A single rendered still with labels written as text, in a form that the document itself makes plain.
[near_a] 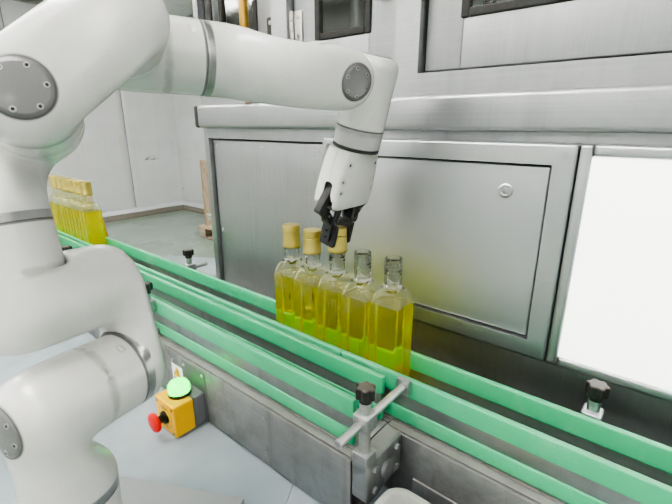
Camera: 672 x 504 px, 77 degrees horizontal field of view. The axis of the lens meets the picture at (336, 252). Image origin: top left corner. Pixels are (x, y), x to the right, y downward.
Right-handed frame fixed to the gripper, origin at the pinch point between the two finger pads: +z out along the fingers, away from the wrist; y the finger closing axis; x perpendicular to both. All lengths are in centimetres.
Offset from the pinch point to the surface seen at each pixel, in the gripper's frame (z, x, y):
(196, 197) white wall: 227, -497, -316
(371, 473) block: 24.3, 25.3, 14.7
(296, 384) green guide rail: 21.0, 8.3, 13.7
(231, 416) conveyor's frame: 37.9, -4.0, 15.4
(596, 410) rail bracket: 7.9, 45.4, -4.5
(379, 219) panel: -0.3, 0.5, -12.6
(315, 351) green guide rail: 19.9, 5.5, 6.3
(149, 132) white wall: 142, -560, -273
